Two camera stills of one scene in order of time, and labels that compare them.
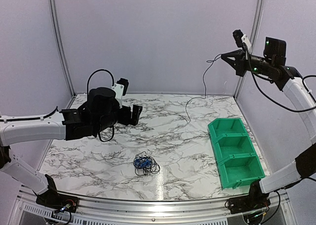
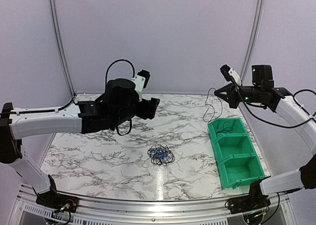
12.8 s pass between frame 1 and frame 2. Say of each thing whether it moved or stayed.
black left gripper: moved
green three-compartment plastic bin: stayed
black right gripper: moved
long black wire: moved
